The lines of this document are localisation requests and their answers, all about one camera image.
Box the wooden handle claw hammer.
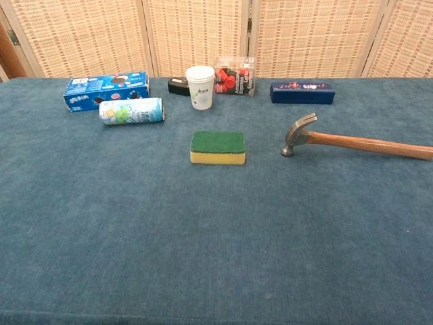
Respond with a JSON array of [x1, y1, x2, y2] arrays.
[[281, 112, 433, 161]]

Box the green and yellow sponge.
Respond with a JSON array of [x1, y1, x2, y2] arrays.
[[189, 131, 247, 166]]

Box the blue table cloth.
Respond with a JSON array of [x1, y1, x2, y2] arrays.
[[0, 77, 433, 325]]

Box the white paper cup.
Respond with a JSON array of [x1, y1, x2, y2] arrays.
[[185, 65, 216, 110]]

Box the small black device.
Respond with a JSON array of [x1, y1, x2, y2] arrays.
[[167, 77, 191, 97]]

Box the clear box of red capsules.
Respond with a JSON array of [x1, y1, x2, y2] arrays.
[[214, 56, 256, 96]]

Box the light blue drink can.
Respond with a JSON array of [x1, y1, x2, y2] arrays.
[[98, 97, 166, 126]]

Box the dark blue rectangular box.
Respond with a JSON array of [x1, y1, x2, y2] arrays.
[[269, 80, 336, 105]]

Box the blue Oreo cookie box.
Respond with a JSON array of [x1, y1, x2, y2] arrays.
[[63, 70, 151, 113]]

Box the woven bamboo folding screen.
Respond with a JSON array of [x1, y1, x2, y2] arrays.
[[0, 0, 433, 83]]

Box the brown wooden door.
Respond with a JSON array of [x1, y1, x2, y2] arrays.
[[0, 20, 27, 82]]

